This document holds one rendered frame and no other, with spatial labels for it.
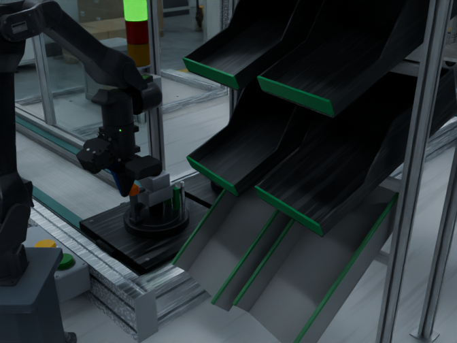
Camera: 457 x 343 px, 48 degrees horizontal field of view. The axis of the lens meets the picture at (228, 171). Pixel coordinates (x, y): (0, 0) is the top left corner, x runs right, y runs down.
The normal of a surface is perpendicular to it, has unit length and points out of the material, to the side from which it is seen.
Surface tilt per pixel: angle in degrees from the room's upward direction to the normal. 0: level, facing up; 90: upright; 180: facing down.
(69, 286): 90
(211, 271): 45
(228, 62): 25
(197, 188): 0
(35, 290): 0
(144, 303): 90
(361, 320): 0
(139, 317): 90
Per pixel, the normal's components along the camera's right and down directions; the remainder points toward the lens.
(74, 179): 0.00, -0.90
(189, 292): 0.70, 0.30
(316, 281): -0.58, -0.47
